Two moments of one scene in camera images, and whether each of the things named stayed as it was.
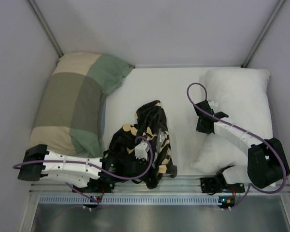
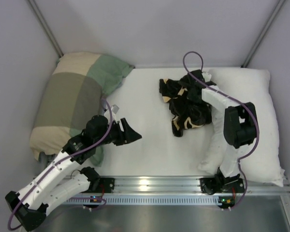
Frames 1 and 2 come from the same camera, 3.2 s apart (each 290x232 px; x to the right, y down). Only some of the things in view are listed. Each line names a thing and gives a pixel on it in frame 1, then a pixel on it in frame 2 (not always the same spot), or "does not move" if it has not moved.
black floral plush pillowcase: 150,128 -> 187,103
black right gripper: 202,124 -> 197,79
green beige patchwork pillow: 71,115 does not move
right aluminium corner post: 262,34 does not move
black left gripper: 140,167 -> 122,133
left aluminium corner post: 46,26 does not move
